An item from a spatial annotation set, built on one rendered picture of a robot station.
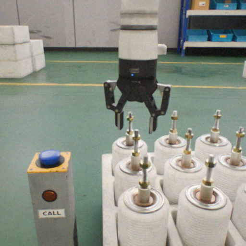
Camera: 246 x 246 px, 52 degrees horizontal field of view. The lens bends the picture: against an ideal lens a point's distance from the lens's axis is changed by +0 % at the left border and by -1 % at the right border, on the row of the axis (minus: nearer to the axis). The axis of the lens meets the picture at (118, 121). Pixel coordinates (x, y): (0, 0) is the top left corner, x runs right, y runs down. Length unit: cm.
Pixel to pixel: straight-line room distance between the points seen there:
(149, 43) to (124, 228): 33
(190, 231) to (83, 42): 537
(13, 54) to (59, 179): 256
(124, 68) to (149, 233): 30
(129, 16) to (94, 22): 520
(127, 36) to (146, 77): 8
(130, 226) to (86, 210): 40
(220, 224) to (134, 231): 15
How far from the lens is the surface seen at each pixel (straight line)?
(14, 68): 299
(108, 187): 64
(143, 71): 47
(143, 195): 47
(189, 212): 49
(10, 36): 294
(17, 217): 88
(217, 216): 49
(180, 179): 58
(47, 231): 55
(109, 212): 57
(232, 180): 63
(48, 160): 47
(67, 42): 580
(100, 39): 565
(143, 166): 44
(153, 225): 47
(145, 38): 47
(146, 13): 47
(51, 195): 49
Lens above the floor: 55
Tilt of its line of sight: 21 degrees down
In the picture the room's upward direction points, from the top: straight up
